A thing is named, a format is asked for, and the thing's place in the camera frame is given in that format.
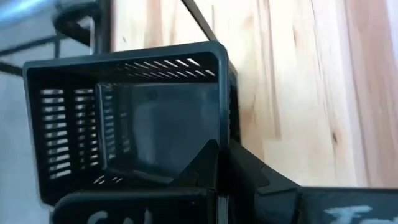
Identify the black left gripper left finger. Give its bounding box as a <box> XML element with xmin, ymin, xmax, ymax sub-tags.
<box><xmin>51</xmin><ymin>139</ymin><xmax>220</xmax><ymax>224</ymax></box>

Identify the black slotted plastic basket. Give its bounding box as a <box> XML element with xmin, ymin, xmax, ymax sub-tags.
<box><xmin>22</xmin><ymin>40</ymin><xmax>242</xmax><ymax>206</ymax></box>

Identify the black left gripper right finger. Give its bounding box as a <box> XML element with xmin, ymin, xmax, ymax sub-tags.
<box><xmin>228</xmin><ymin>139</ymin><xmax>398</xmax><ymax>224</ymax></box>

